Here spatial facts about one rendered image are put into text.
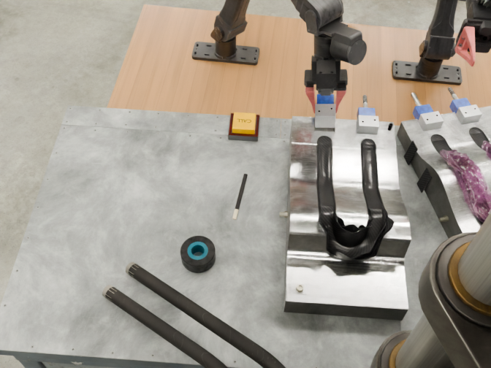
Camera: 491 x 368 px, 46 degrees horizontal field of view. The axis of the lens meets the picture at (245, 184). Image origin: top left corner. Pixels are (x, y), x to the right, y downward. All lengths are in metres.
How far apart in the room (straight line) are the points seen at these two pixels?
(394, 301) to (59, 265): 0.76
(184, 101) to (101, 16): 1.68
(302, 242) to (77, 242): 0.53
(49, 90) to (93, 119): 1.30
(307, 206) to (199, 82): 0.59
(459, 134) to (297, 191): 0.49
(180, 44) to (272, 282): 0.84
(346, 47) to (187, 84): 0.58
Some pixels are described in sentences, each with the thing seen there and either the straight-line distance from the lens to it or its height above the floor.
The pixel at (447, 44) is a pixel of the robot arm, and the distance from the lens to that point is 1.71.
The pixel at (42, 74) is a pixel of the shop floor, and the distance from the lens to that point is 3.04.
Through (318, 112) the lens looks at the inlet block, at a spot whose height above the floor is 0.95.
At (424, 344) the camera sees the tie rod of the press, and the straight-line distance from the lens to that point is 0.66.
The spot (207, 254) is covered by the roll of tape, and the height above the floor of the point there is 0.84.
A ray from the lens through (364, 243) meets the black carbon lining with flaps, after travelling 1.33.
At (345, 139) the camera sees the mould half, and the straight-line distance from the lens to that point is 1.48.
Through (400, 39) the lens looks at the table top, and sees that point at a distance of 1.93.
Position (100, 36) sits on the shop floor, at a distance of 3.17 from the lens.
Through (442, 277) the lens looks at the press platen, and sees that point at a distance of 0.55.
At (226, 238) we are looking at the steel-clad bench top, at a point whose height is 0.80.
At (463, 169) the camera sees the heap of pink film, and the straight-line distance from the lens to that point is 1.45.
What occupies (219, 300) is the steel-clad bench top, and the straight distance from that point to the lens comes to 1.32.
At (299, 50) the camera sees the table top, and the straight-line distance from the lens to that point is 1.83.
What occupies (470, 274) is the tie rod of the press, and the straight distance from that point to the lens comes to 0.53.
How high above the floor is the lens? 2.01
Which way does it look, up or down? 55 degrees down
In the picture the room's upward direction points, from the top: 1 degrees clockwise
